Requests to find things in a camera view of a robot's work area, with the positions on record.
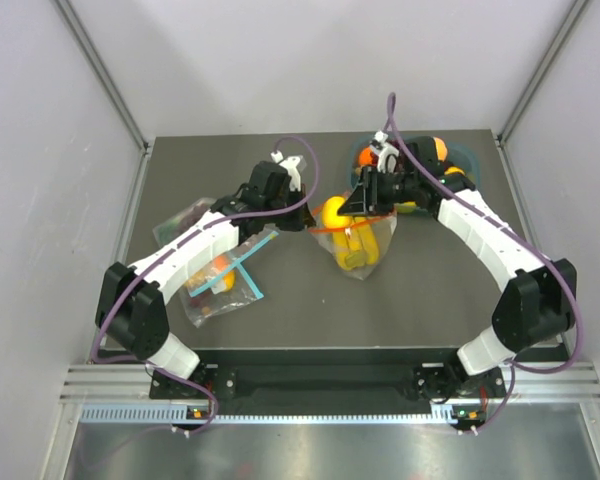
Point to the upper blue zip bag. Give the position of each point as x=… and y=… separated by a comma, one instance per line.
x=180, y=223

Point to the grey slotted cable duct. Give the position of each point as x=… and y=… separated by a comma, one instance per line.
x=183, y=414

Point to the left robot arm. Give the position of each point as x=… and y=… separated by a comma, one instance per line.
x=132, y=303

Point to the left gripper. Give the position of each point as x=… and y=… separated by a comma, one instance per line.
x=300, y=220

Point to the fake orange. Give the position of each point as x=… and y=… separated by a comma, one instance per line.
x=366, y=157

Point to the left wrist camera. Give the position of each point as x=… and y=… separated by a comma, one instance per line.
x=294, y=166

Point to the fake peach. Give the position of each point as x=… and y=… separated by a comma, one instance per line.
x=441, y=149

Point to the teal plastic fruit basket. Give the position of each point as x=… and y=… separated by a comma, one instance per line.
x=472, y=160

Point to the red zip bag with fruit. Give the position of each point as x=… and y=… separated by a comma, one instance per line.
x=383, y=227

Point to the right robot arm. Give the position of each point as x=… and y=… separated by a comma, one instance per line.
x=537, y=299

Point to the blue zip bag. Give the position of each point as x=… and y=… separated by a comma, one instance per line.
x=221, y=286
x=180, y=223

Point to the lower blue zip bag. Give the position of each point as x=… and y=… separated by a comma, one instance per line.
x=221, y=286

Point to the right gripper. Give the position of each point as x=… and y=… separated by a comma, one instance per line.
x=367, y=197

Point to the fake banana bunch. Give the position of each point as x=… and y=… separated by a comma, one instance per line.
x=356, y=246

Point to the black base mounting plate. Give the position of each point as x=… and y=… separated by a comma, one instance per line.
x=413, y=374

